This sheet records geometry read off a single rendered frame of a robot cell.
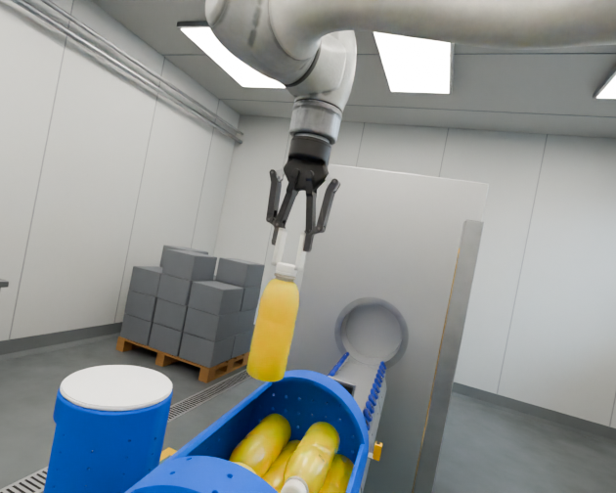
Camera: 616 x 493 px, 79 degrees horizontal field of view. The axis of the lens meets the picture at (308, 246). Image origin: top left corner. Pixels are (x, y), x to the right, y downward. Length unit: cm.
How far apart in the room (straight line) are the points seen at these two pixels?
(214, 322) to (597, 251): 438
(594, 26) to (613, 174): 510
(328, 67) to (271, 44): 13
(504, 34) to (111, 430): 109
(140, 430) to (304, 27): 97
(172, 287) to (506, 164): 425
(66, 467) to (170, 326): 307
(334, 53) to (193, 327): 353
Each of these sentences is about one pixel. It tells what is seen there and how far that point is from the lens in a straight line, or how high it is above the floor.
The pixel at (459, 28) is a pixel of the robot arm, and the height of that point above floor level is 180.
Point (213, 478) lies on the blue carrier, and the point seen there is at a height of 123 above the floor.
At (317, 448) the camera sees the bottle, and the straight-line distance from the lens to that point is 76.
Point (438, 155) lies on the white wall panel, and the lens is 542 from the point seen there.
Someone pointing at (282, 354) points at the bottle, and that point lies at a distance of 69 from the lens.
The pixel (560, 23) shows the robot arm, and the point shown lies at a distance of 56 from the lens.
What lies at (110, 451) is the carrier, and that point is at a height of 93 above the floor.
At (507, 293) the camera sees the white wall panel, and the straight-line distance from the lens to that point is 525.
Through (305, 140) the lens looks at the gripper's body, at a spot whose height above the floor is 169.
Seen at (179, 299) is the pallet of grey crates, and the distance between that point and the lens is 406.
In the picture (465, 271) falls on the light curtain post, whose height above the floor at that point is 152.
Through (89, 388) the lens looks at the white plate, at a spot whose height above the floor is 104.
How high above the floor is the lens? 151
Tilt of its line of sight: level
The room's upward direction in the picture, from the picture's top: 11 degrees clockwise
